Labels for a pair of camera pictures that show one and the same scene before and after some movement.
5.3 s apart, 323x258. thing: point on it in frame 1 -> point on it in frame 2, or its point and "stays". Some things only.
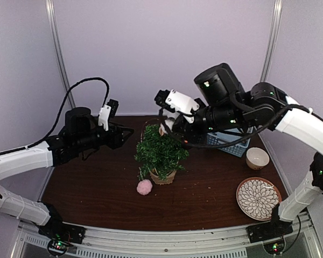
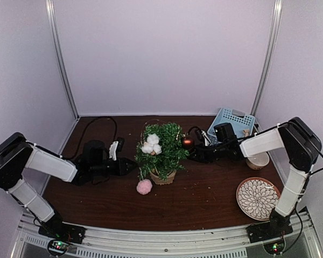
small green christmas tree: (161, 154) stays
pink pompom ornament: (144, 187) stays
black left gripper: (115, 140) -> (121, 169)
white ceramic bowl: (257, 158) stays
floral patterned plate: (257, 198) stays
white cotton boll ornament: (169, 121) -> (152, 146)
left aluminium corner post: (53, 20) stays
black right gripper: (196, 137) -> (201, 156)
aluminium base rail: (227, 242) stays
